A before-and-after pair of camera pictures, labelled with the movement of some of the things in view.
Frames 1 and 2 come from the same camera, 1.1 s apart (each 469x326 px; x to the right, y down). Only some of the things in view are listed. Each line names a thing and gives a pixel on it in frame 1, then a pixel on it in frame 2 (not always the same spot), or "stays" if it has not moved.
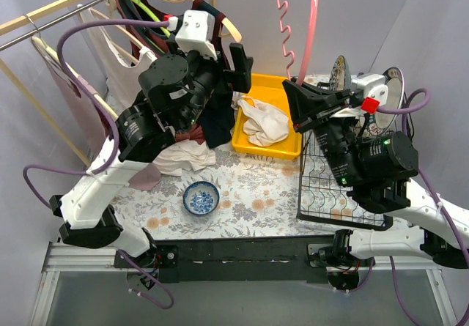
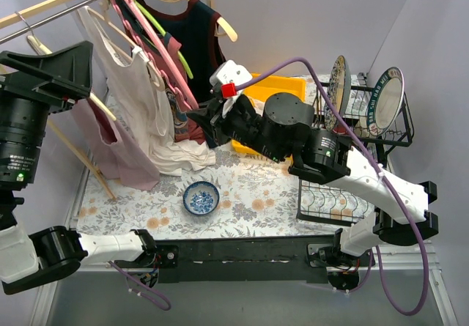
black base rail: x=289 y=259 stays
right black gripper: x=323 y=110 → x=216 y=121
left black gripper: x=223 y=72 → x=43 y=85
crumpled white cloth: x=185 y=154 stays
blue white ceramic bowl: x=201 y=198 stays
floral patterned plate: x=340 y=78 stays
